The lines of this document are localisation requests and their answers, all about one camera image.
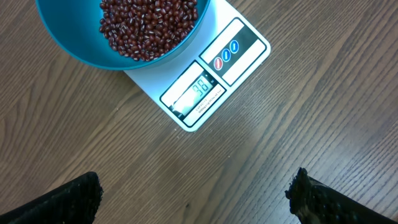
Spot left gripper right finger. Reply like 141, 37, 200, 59
285, 167, 397, 224

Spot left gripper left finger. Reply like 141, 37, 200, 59
1, 172, 103, 224

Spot teal metal bowl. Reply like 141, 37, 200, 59
35, 0, 210, 71

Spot white digital kitchen scale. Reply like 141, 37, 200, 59
126, 0, 271, 132

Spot red beans in bowl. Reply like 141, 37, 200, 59
99, 0, 198, 62

